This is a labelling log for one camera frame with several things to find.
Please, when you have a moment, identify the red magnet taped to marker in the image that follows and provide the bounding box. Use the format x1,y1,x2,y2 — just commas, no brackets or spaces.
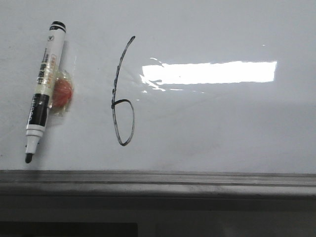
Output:
50,70,75,117

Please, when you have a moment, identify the white whiteboard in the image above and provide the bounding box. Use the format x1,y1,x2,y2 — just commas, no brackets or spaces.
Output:
0,0,316,174

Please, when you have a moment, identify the grey aluminium whiteboard frame tray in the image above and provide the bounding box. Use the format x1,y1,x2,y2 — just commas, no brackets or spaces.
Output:
0,170,316,199

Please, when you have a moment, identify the black white whiteboard marker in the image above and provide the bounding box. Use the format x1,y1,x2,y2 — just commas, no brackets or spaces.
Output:
25,21,66,163

